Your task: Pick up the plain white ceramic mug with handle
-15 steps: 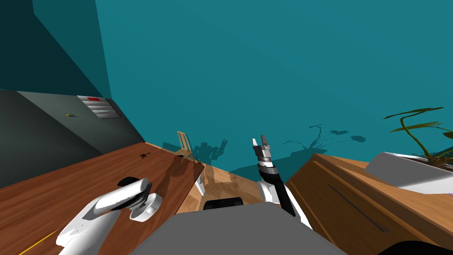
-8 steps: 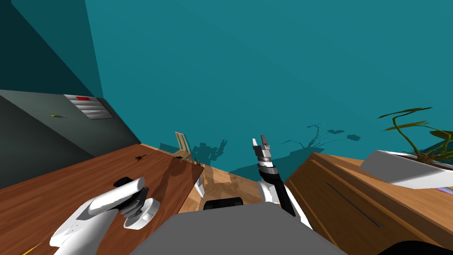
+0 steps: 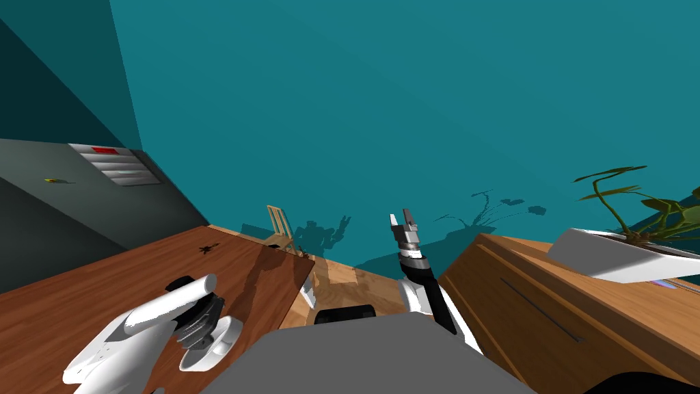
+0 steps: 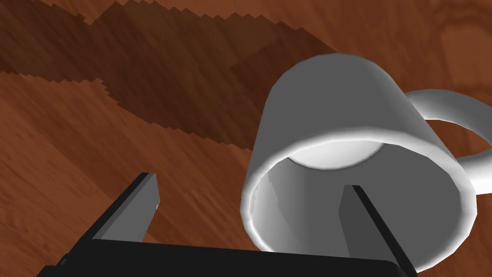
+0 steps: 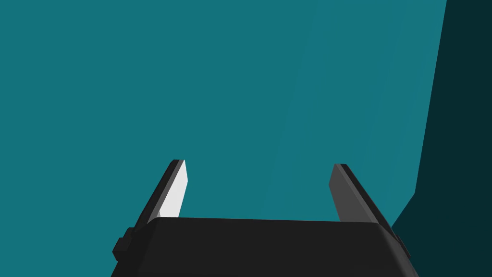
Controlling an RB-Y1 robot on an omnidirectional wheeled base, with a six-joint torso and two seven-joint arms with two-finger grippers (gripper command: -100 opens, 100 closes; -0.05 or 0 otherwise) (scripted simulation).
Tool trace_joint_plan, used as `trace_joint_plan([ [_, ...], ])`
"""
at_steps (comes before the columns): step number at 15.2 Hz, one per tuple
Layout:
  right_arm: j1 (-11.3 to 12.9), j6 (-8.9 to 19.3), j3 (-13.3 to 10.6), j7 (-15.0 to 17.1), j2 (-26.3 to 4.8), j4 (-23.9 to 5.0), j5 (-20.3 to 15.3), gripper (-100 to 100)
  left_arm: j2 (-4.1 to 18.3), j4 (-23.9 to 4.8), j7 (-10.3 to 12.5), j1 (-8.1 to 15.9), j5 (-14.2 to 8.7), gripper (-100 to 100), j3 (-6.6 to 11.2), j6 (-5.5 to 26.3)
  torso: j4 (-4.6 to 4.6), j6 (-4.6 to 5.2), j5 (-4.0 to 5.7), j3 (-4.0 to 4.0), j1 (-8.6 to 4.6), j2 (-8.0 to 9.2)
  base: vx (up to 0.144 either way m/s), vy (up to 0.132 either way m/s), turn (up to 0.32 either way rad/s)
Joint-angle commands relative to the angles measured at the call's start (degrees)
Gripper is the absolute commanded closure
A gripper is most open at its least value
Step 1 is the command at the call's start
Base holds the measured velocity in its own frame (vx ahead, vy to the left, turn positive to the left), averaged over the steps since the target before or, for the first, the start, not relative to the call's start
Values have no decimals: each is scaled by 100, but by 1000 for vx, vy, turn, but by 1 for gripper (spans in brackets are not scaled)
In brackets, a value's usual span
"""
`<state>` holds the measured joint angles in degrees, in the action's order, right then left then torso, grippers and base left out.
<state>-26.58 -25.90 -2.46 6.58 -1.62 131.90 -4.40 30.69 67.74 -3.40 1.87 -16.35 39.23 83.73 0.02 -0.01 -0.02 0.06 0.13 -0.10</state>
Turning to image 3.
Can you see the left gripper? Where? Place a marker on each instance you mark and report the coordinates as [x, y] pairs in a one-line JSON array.
[[201, 323]]

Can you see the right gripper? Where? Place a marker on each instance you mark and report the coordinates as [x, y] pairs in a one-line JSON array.
[[409, 239]]

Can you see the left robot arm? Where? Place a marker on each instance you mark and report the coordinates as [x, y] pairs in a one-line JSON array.
[[136, 339]]

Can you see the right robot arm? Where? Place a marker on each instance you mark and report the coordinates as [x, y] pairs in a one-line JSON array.
[[433, 298]]

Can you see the light wooden chair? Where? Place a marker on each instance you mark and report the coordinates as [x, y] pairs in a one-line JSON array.
[[280, 227]]

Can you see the brown wooden cabinet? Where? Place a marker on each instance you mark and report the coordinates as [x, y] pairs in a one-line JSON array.
[[503, 295]]

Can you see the brown wooden table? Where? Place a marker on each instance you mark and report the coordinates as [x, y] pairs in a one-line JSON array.
[[76, 290]]

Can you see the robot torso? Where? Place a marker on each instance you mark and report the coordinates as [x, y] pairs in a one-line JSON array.
[[361, 361]]

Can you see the grey appliance with white panel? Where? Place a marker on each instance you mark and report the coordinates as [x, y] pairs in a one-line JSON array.
[[65, 219]]

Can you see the green plant in white planter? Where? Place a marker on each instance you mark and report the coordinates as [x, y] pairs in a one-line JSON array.
[[601, 256]]

